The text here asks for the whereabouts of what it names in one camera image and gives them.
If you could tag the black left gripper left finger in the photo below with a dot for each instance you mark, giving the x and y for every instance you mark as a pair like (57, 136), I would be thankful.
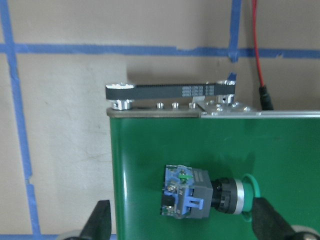
(99, 224)

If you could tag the green conveyor belt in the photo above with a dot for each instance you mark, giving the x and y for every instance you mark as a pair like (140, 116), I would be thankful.
(201, 126)

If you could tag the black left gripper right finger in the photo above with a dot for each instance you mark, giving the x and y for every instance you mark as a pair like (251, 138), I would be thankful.
(268, 224)

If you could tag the green push button switch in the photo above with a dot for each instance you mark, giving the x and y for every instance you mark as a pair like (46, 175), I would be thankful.
(189, 193)

